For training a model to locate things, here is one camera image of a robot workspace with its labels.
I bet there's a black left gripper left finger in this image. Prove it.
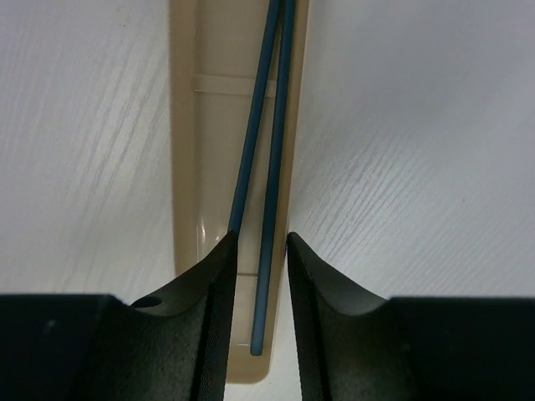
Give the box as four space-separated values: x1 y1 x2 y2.
83 230 239 401

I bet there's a beige utensil case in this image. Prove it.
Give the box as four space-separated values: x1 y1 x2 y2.
169 0 308 384

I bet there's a blue chopstick right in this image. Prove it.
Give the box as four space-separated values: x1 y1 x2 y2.
250 1 296 356

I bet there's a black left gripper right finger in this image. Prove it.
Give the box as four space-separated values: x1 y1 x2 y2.
286 231 419 401

